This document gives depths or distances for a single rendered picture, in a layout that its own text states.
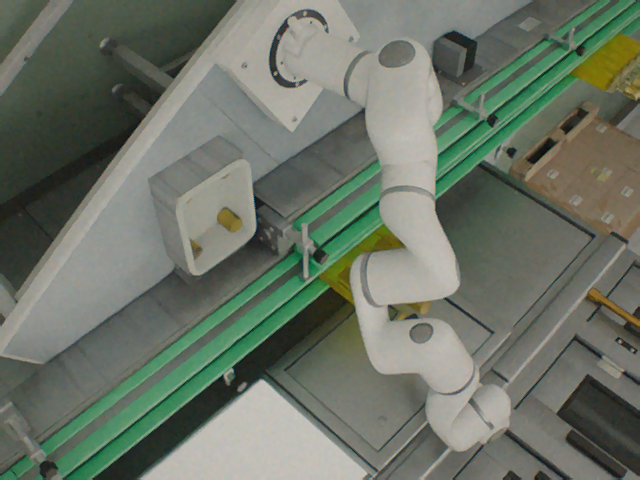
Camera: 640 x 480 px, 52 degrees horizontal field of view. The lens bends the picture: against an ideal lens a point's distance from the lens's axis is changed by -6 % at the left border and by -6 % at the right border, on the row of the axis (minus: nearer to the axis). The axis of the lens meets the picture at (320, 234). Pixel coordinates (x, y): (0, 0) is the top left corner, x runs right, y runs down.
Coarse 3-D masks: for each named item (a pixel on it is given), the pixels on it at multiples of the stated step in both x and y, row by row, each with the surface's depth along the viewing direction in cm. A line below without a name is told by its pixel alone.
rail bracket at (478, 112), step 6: (456, 96) 169; (462, 96) 169; (480, 96) 162; (450, 102) 169; (456, 102) 168; (462, 102) 168; (480, 102) 163; (456, 108) 169; (468, 108) 167; (474, 108) 166; (480, 108) 165; (474, 114) 166; (480, 114) 165; (486, 114) 165; (486, 120) 165; (492, 120) 163; (498, 120) 164; (492, 126) 164
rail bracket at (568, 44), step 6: (552, 30) 191; (570, 30) 184; (546, 36) 191; (552, 36) 190; (570, 36) 186; (558, 42) 189; (564, 42) 187; (570, 42) 187; (564, 48) 188; (570, 48) 188; (576, 48) 186; (582, 48) 185; (582, 54) 185
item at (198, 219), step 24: (240, 168) 131; (192, 192) 122; (216, 192) 139; (240, 192) 137; (192, 216) 137; (216, 216) 143; (240, 216) 143; (216, 240) 142; (240, 240) 142; (192, 264) 134; (216, 264) 140
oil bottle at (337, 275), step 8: (336, 264) 151; (344, 264) 151; (328, 272) 150; (336, 272) 149; (344, 272) 149; (328, 280) 152; (336, 280) 150; (344, 280) 148; (336, 288) 152; (344, 288) 149; (344, 296) 151; (352, 296) 148
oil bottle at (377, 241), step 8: (376, 232) 157; (384, 232) 157; (368, 240) 155; (376, 240) 155; (384, 240) 155; (392, 240) 155; (376, 248) 154; (384, 248) 154; (392, 248) 154; (400, 248) 154
